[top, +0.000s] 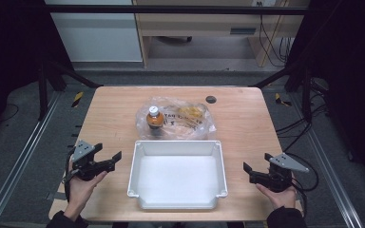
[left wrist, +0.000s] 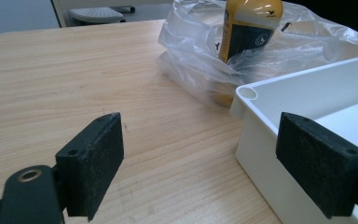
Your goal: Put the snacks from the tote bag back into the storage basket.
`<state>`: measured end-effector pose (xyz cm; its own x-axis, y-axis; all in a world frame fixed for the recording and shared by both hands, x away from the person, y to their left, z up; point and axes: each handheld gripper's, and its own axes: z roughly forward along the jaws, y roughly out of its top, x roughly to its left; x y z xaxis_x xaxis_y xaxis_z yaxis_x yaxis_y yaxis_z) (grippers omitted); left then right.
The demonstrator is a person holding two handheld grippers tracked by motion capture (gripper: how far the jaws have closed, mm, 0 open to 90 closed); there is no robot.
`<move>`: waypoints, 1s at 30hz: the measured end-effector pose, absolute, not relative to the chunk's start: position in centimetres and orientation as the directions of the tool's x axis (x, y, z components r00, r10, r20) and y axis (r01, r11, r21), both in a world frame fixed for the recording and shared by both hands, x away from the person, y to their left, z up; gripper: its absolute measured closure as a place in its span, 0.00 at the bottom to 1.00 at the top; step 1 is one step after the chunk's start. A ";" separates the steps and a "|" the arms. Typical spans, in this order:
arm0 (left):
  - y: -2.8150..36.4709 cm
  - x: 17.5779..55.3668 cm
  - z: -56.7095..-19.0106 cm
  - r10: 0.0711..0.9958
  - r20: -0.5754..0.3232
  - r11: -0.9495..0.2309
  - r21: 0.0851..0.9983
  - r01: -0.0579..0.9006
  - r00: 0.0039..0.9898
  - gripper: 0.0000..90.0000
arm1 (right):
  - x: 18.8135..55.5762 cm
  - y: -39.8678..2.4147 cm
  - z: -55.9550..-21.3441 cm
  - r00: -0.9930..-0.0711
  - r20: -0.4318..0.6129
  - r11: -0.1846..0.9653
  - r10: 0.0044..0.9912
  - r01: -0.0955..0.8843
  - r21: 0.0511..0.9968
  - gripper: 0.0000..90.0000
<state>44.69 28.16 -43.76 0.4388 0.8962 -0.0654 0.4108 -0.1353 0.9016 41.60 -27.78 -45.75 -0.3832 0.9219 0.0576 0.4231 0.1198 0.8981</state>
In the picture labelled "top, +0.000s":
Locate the person's left hand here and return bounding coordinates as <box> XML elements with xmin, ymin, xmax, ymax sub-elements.
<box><xmin>63</xmin><ymin>170</ymin><xmax>108</xmax><ymax>220</ymax></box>

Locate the person's right hand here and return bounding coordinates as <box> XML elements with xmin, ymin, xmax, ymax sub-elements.
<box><xmin>255</xmin><ymin>182</ymin><xmax>298</xmax><ymax>211</ymax></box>

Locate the hand-held gripper black cable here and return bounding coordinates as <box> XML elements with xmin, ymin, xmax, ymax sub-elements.
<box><xmin>62</xmin><ymin>144</ymin><xmax>81</xmax><ymax>202</ymax></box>
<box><xmin>284</xmin><ymin>152</ymin><xmax>320</xmax><ymax>219</ymax></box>

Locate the black curtain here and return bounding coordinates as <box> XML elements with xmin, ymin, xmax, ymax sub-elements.
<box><xmin>286</xmin><ymin>0</ymin><xmax>365</xmax><ymax>195</ymax></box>
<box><xmin>0</xmin><ymin>0</ymin><xmax>74</xmax><ymax>150</ymax></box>

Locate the hanging black cables bundle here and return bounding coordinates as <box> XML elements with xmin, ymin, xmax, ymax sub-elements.
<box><xmin>257</xmin><ymin>1</ymin><xmax>295</xmax><ymax>68</ymax></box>

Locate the aluminium floor rail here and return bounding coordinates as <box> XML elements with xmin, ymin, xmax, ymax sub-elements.
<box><xmin>288</xmin><ymin>93</ymin><xmax>365</xmax><ymax>228</ymax></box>
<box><xmin>0</xmin><ymin>90</ymin><xmax>63</xmax><ymax>228</ymax></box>

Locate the black metal frame stand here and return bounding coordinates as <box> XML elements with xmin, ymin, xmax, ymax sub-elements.
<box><xmin>252</xmin><ymin>58</ymin><xmax>314</xmax><ymax>124</ymax></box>
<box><xmin>37</xmin><ymin>58</ymin><xmax>104</xmax><ymax>122</ymax></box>

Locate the right yellow clamp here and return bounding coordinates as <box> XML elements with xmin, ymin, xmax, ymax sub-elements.
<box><xmin>274</xmin><ymin>92</ymin><xmax>293</xmax><ymax>108</ymax></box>

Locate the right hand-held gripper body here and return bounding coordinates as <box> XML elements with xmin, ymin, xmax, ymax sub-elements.
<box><xmin>249</xmin><ymin>152</ymin><xmax>311</xmax><ymax>194</ymax></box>

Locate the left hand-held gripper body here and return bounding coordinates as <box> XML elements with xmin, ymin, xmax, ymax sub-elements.
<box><xmin>70</xmin><ymin>140</ymin><xmax>116</xmax><ymax>182</ymax></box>

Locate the clear plastic bag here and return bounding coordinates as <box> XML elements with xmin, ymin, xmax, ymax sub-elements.
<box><xmin>135</xmin><ymin>96</ymin><xmax>218</xmax><ymax>142</ymax></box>

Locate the yellow snack packet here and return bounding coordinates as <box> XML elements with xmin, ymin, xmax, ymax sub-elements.
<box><xmin>176</xmin><ymin>105</ymin><xmax>205</xmax><ymax>125</ymax></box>

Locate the white plastic bin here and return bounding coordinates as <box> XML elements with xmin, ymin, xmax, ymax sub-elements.
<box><xmin>126</xmin><ymin>140</ymin><xmax>229</xmax><ymax>211</ymax></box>

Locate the right hand-held gripper black cable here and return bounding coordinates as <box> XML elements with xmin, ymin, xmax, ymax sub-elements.
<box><xmin>284</xmin><ymin>152</ymin><xmax>320</xmax><ymax>219</ymax></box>

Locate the left hand-held gripper black cable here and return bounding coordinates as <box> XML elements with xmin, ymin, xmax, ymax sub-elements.
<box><xmin>62</xmin><ymin>144</ymin><xmax>81</xmax><ymax>202</ymax></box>

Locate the grey tape patch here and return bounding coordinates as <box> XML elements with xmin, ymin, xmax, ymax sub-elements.
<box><xmin>46</xmin><ymin>181</ymin><xmax>68</xmax><ymax>202</ymax></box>

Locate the white cabinet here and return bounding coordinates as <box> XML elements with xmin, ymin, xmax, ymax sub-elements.
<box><xmin>44</xmin><ymin>0</ymin><xmax>144</xmax><ymax>64</ymax></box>

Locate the black horizontal frame bar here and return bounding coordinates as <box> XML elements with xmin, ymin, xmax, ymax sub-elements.
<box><xmin>43</xmin><ymin>4</ymin><xmax>310</xmax><ymax>15</ymax></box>

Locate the black floor cables bundle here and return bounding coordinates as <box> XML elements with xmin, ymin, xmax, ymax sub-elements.
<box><xmin>275</xmin><ymin>77</ymin><xmax>332</xmax><ymax>154</ymax></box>

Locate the orange drink bottle white cap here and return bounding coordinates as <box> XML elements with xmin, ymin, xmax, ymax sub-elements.
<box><xmin>145</xmin><ymin>105</ymin><xmax>165</xmax><ymax>137</ymax></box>

